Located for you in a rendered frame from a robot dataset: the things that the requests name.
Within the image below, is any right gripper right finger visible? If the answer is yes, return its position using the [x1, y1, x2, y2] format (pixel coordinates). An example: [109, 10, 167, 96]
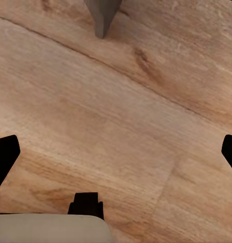
[221, 134, 232, 167]

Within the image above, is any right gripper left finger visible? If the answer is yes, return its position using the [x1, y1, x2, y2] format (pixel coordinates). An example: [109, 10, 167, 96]
[0, 135, 20, 186]

